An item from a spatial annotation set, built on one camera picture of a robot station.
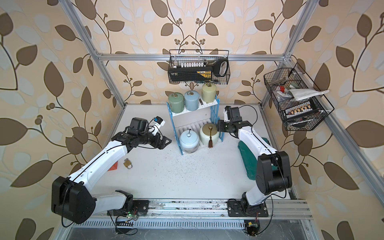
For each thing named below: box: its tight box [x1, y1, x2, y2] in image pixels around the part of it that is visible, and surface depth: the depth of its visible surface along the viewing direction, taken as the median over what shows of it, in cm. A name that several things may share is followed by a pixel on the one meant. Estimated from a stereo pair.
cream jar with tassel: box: [199, 123, 220, 149], surface depth 92 cm
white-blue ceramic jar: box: [179, 129, 200, 154], surface depth 88 cm
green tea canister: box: [168, 92, 185, 114], surface depth 76 cm
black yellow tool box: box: [168, 66, 213, 82], surface depth 86 cm
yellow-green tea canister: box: [202, 82, 217, 103], surface depth 82 cm
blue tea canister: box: [184, 90, 200, 111], surface depth 77 cm
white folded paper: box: [287, 89, 330, 101], surface depth 63 cm
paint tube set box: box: [284, 100, 319, 121], surface depth 69 cm
